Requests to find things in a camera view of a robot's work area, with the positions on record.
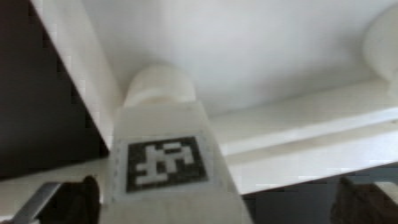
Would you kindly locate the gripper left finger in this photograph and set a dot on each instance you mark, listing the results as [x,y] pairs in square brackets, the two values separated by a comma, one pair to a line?
[63,204]

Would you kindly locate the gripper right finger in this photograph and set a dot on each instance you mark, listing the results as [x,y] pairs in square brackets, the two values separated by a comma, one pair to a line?
[367,203]

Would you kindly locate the white square tabletop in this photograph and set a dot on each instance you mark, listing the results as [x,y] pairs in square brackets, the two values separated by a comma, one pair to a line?
[263,53]

